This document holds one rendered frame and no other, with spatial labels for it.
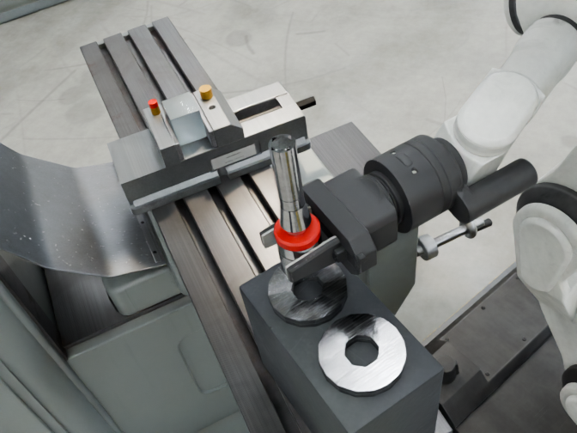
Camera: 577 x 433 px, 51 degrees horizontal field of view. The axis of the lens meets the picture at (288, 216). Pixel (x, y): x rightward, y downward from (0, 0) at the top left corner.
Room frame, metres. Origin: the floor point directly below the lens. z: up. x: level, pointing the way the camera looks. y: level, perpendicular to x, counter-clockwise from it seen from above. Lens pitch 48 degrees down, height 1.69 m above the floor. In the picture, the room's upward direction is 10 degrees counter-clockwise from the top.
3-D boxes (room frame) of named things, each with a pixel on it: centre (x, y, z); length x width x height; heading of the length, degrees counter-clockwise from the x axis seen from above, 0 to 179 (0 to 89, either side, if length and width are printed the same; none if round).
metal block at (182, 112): (0.87, 0.15, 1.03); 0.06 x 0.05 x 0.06; 15
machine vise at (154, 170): (0.87, 0.12, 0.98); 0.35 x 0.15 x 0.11; 105
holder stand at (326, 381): (0.35, -0.03, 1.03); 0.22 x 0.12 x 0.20; 25
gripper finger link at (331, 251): (0.37, -0.02, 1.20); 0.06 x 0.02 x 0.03; 113
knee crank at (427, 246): (0.92, -0.39, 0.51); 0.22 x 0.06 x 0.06; 108
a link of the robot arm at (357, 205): (0.44, -0.09, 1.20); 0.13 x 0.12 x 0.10; 23
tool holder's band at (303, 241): (0.40, -0.01, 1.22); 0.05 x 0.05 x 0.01
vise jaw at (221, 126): (0.88, 0.09, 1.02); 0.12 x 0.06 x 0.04; 15
